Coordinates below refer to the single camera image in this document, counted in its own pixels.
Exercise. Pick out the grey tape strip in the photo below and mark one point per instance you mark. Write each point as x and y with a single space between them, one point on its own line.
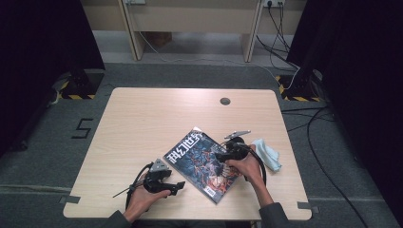
309 206
71 199

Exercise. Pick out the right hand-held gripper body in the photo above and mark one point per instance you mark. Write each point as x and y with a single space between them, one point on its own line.
239 150

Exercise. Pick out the grey table grommet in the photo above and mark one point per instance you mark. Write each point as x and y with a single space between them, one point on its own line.
225 101

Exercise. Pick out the person's right hand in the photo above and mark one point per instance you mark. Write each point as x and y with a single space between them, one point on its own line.
250 169

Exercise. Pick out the white wall socket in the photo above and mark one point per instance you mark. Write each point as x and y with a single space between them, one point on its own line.
274 2

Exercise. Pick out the light blue cloth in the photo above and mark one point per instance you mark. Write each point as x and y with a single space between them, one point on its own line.
269 155

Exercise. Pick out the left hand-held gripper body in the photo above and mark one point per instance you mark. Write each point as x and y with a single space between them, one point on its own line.
157 183

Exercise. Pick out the black curtain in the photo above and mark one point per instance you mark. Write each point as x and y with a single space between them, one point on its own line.
38 63
364 79

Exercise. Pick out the person's left hand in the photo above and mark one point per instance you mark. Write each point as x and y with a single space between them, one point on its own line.
139 202

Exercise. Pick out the dark illustrated magazine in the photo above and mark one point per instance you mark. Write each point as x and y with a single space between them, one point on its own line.
196 161

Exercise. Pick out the black stand base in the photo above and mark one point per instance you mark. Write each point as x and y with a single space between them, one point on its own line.
299 85
80 83

